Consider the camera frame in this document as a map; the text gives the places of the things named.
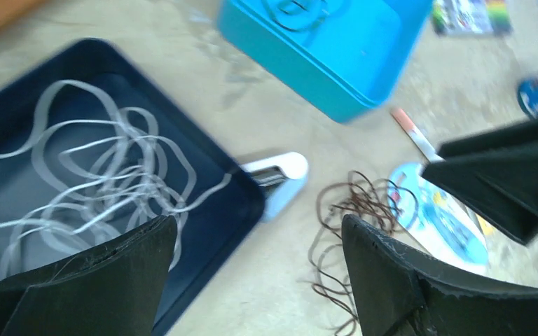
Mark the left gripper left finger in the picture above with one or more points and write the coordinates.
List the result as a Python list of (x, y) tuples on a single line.
[(111, 289)]

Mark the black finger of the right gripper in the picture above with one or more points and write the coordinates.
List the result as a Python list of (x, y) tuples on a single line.
[(496, 175)]

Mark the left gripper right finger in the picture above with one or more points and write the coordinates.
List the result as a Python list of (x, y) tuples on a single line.
[(399, 290)]

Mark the orange small notebook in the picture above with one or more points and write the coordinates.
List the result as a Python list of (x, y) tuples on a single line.
[(486, 228)]

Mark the toothbrush blister pack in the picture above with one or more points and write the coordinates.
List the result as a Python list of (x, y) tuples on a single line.
[(433, 218)]

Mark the orange white pen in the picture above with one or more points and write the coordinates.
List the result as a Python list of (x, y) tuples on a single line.
[(416, 136)]

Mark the dark blue square tray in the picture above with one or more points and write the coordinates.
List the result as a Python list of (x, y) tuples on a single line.
[(91, 149)]

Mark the white blue small device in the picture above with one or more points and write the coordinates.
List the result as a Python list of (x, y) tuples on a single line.
[(281, 178)]

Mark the marker pen set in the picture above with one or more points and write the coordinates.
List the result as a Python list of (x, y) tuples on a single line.
[(471, 17)]

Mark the teal square tray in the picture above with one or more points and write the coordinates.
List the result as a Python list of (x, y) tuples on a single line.
[(344, 57)]

